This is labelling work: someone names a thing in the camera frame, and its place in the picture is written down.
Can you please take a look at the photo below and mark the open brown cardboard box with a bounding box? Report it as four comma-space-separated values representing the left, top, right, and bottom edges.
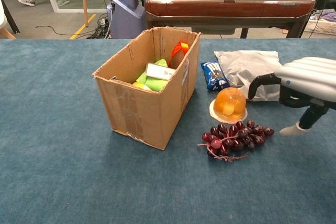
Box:
92, 26, 202, 151

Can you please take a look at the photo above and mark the blue cookie snack pack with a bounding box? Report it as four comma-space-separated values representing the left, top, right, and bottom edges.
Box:
200, 60, 229, 91

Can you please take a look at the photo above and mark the blue felt table mat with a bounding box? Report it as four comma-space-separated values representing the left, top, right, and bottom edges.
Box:
0, 38, 336, 224

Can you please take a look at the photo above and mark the black slanted bar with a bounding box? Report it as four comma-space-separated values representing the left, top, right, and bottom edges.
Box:
0, 0, 20, 35

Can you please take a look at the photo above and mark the brown mahjong table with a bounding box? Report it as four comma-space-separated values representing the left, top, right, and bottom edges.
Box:
144, 0, 316, 39

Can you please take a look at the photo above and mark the purple cloth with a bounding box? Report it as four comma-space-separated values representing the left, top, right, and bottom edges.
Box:
319, 10, 336, 23

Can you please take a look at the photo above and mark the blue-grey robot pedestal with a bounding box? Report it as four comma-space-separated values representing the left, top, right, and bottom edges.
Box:
106, 0, 145, 39

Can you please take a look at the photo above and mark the bunch of dark red grapes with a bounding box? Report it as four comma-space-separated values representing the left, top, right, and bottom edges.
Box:
197, 120, 275, 163

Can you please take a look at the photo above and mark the grey translucent plastic bag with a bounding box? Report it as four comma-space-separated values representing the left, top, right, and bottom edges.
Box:
214, 50, 284, 103

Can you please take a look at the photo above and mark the white chair with wooden legs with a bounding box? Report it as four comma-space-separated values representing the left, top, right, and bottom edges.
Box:
0, 11, 16, 40

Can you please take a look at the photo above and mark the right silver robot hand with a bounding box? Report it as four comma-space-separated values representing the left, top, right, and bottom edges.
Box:
248, 56, 336, 137

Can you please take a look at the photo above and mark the orange fruit jelly cup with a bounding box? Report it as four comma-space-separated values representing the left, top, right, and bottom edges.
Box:
209, 87, 249, 124

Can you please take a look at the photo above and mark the white plastic basket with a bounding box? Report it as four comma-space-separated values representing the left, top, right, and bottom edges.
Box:
303, 15, 336, 36

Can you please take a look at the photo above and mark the orange ribbon packet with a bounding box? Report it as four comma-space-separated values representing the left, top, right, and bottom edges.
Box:
167, 41, 190, 69

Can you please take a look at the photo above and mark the tangle of black cables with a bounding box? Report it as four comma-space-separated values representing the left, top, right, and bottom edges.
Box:
86, 11, 113, 40

